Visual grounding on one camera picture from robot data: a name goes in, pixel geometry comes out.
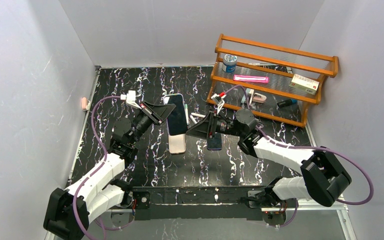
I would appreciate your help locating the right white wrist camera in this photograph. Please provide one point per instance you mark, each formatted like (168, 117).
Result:
(219, 101)

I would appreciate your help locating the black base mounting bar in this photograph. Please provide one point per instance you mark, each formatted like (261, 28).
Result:
(201, 202)

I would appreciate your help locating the white red small box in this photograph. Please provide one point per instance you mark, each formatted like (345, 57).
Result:
(305, 84)

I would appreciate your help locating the white pen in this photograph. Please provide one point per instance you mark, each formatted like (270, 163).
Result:
(198, 115)

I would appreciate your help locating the bare black phone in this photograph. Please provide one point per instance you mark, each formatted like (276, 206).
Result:
(215, 142)

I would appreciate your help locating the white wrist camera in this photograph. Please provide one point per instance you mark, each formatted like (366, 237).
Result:
(219, 101)
(130, 99)

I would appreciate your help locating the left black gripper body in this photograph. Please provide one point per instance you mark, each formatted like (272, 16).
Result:
(151, 112)

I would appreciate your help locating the purple capped white marker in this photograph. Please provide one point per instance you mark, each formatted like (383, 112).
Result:
(193, 119)

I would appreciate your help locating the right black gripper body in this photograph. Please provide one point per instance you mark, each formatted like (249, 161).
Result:
(213, 124)

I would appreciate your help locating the green capped white marker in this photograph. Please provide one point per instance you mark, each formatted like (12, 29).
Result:
(186, 114)

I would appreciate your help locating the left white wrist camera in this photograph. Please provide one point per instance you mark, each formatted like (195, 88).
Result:
(130, 99)

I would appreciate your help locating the pink wall clip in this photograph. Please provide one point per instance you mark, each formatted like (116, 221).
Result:
(85, 104)

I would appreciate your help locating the light blue stapler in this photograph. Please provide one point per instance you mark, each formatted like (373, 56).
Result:
(247, 97)

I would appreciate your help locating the blue white round jar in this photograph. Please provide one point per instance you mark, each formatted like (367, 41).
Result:
(229, 63)

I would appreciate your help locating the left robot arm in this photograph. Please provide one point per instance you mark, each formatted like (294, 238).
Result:
(71, 210)

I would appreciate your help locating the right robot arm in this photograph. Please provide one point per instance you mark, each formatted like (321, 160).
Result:
(322, 177)

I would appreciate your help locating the orange wooden shelf rack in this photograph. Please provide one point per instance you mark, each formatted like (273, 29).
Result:
(279, 63)

